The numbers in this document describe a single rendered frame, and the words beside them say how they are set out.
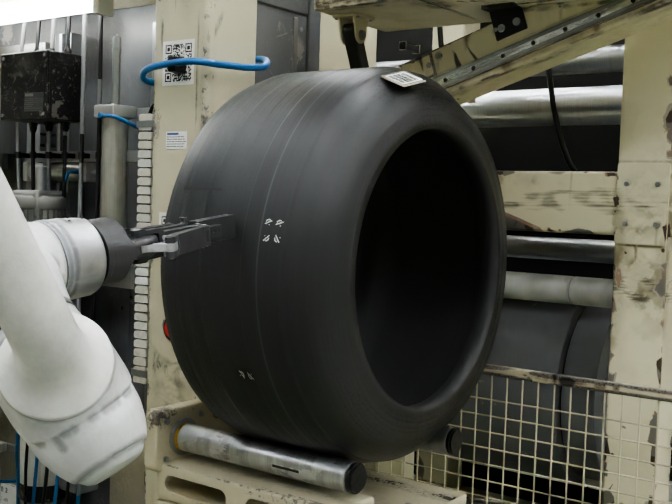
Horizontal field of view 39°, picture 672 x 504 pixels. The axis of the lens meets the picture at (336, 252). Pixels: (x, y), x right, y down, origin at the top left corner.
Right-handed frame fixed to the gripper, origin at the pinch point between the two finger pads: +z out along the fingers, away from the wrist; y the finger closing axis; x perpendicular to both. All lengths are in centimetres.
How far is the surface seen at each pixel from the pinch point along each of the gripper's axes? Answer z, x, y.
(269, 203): 5.6, -2.8, -4.9
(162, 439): 10.6, 36.0, 24.2
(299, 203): 6.9, -2.7, -8.9
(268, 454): 13.2, 35.5, 4.5
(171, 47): 29, -25, 35
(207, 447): 12.8, 36.6, 16.6
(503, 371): 62, 34, -10
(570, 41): 69, -23, -20
